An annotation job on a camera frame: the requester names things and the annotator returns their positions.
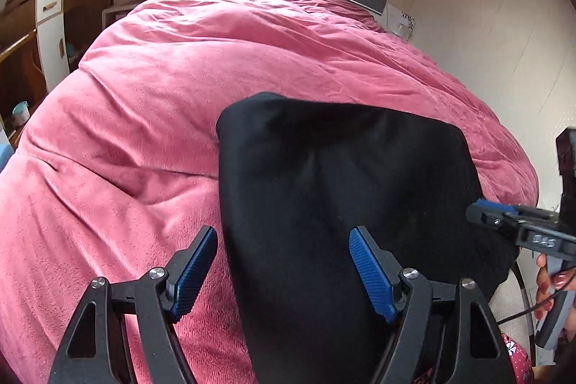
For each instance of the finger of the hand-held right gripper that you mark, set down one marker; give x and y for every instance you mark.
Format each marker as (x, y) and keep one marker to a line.
(488, 215)

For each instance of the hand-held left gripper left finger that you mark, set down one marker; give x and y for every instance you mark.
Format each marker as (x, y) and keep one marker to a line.
(193, 271)

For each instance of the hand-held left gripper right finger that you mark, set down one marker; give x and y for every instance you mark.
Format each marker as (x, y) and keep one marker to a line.
(371, 276)

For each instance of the black pants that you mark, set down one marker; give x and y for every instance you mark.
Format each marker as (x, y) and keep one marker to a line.
(337, 168)

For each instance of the person's right hand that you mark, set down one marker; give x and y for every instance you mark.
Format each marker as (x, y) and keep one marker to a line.
(542, 289)

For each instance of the pink spotted pajama clothing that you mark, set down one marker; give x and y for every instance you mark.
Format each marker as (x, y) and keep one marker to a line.
(517, 359)

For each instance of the pink fleece blanket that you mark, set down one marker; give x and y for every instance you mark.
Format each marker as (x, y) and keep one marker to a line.
(135, 118)

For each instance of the light blue cup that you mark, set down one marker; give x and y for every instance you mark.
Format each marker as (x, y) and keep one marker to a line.
(20, 114)

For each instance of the white side table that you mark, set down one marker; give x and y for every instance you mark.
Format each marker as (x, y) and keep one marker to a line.
(118, 13)

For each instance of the white cabinet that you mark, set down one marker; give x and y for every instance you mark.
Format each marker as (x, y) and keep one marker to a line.
(51, 37)

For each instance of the wooden desk cabinet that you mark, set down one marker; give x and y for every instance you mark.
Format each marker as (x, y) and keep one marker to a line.
(18, 51)

